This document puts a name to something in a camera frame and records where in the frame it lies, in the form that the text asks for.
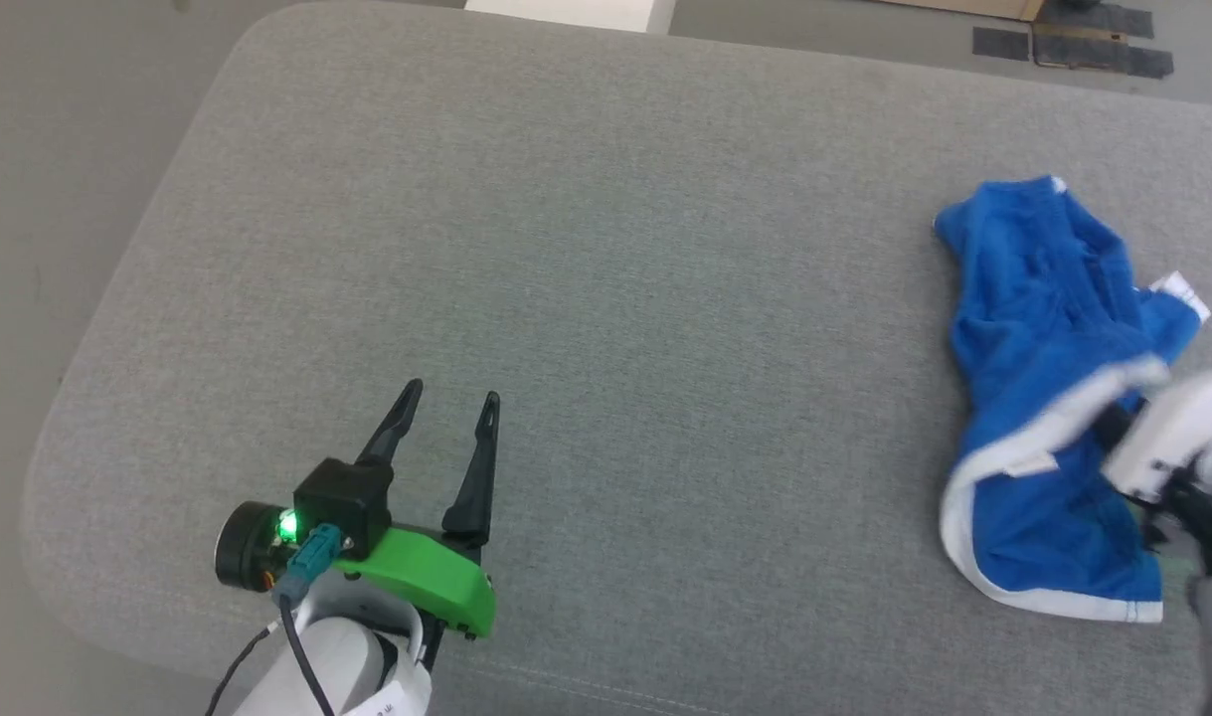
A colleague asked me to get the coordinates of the small black tape patch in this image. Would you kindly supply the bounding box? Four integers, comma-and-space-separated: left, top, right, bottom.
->
971, 27, 1030, 63

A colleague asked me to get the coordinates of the wide black tape patch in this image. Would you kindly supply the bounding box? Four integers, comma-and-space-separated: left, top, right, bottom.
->
1031, 22, 1175, 81

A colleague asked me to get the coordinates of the blue shorts white waistband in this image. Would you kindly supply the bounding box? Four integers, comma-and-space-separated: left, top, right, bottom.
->
932, 175, 1212, 625

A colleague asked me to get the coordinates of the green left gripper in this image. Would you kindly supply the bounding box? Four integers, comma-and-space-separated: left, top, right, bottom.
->
332, 378, 502, 640

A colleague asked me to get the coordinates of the white rectangular box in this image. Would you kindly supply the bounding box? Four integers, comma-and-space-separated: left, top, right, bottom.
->
463, 0, 678, 36

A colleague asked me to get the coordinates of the grey fabric sofa cushion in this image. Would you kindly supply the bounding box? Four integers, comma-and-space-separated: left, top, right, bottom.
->
19, 0, 1212, 716

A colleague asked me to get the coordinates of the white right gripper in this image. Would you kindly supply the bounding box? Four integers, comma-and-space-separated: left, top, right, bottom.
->
1093, 364, 1212, 503

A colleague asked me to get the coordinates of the teal plug black cable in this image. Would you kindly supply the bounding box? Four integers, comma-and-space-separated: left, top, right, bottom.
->
272, 527, 344, 716

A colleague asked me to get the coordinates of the thin black cable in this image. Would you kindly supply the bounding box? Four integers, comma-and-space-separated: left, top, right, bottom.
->
205, 622, 280, 716

